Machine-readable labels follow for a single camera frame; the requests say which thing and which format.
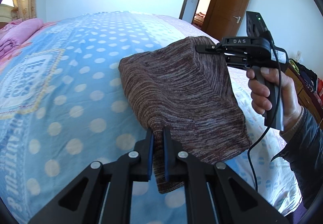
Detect brown knitted sweater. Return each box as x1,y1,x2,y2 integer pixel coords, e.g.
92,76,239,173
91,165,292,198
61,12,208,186
119,36,251,194

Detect dark clothes on cabinet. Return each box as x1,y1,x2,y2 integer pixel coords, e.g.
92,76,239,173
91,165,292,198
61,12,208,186
289,59,322,97

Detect person right hand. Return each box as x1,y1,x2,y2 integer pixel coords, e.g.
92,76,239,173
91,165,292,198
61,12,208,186
246,67,303,142

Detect brown wooden door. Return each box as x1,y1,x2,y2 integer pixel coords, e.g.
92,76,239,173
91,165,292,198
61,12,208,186
202,0,249,40

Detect brown wooden cabinet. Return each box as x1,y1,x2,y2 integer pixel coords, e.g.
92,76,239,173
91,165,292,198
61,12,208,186
285,64,322,129

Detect patterned blue pink bedsheet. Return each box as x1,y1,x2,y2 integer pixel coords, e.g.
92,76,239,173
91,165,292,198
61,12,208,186
1,11,302,223

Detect dark right jacket sleeve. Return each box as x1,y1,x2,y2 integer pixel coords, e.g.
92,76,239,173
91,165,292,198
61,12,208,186
273,108,322,208

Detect folded pink quilt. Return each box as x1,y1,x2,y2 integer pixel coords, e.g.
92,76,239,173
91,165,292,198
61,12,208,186
1,18,43,58

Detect cream wooden headboard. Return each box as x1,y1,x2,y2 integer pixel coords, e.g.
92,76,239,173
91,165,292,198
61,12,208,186
0,4,14,28

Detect silver door handle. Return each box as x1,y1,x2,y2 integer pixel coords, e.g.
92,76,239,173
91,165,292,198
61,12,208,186
234,16,241,24

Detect white wall socket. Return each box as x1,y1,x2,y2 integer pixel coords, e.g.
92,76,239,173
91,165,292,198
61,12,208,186
296,51,302,62

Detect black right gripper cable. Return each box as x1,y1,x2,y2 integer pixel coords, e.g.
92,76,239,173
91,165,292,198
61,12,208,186
247,37,283,192

